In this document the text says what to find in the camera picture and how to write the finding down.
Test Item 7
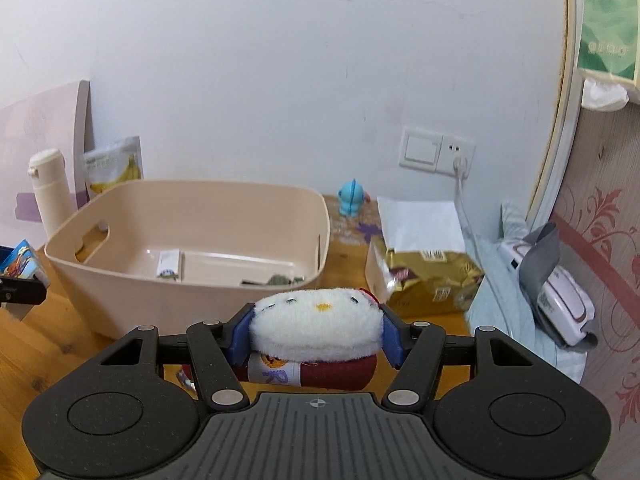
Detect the blue cartoon card box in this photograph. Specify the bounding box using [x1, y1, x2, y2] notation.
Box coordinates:
[0, 240, 50, 287]

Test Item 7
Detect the white red-dot small box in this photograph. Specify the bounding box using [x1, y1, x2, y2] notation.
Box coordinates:
[155, 249, 183, 281]

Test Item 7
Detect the white red plush roll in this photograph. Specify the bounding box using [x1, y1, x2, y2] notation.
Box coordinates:
[234, 288, 384, 390]

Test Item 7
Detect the green dried-herb packet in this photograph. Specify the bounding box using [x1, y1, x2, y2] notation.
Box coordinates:
[241, 274, 305, 287]

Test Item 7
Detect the cream thermos bottle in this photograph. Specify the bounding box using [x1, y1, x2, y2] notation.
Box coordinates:
[28, 148, 77, 238]

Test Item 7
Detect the beige plastic storage bin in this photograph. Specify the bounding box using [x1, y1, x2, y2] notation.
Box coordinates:
[44, 180, 331, 338]

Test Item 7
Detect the light blue blanket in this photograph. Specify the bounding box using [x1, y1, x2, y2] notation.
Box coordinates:
[463, 202, 587, 382]

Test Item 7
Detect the banana chips pouch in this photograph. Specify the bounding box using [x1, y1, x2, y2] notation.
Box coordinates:
[84, 136, 143, 198]

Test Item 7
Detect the gold tissue box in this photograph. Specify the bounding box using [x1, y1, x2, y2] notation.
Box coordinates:
[364, 236, 484, 318]

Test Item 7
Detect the pink purple headboard panel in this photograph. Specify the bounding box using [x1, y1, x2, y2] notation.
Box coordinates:
[1, 80, 90, 247]

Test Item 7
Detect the white paper sheet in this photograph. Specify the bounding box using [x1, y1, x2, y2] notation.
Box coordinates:
[378, 197, 465, 252]

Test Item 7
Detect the blue dinosaur figurine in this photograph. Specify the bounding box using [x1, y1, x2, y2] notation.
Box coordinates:
[337, 179, 371, 218]

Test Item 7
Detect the green tissue pack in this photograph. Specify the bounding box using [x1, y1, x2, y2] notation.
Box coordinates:
[577, 0, 639, 112]

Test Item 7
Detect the white device with grey strap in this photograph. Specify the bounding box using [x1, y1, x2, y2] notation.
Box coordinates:
[499, 222, 598, 353]

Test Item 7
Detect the white wall switch socket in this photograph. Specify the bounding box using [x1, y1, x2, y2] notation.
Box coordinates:
[398, 126, 475, 178]

